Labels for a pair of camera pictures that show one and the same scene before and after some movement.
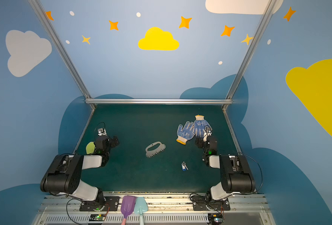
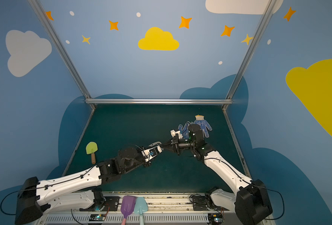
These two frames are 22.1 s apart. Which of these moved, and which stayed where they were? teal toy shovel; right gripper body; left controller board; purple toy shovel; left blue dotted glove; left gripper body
Moved: right gripper body; left gripper body
Stayed: left controller board; purple toy shovel; teal toy shovel; left blue dotted glove
